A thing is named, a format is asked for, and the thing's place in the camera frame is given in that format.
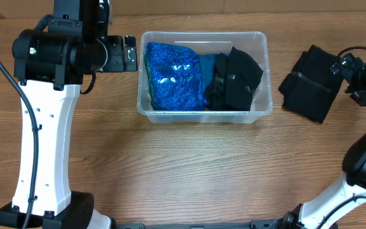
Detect blue sequin cloth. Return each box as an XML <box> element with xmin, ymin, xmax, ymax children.
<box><xmin>144</xmin><ymin>42</ymin><xmax>206</xmax><ymax>111</ymax></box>

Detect large black garment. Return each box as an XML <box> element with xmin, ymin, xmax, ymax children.
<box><xmin>279</xmin><ymin>45</ymin><xmax>344</xmax><ymax>123</ymax></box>

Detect blue denim jeans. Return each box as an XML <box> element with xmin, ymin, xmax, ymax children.
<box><xmin>199</xmin><ymin>54</ymin><xmax>215</xmax><ymax>87</ymax></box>

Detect small black cloth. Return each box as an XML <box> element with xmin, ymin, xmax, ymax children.
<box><xmin>224</xmin><ymin>47</ymin><xmax>264</xmax><ymax>111</ymax></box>

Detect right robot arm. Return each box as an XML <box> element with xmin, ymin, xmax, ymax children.
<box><xmin>270</xmin><ymin>45</ymin><xmax>366</xmax><ymax>228</ymax></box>

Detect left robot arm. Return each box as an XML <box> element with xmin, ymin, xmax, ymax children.
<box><xmin>0</xmin><ymin>0</ymin><xmax>138</xmax><ymax>228</ymax></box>

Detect clear plastic storage bin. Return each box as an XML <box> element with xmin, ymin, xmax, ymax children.
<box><xmin>137</xmin><ymin>31</ymin><xmax>273</xmax><ymax>124</ymax></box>

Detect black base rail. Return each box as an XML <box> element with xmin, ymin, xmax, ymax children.
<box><xmin>115</xmin><ymin>219</ymin><xmax>282</xmax><ymax>229</ymax></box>

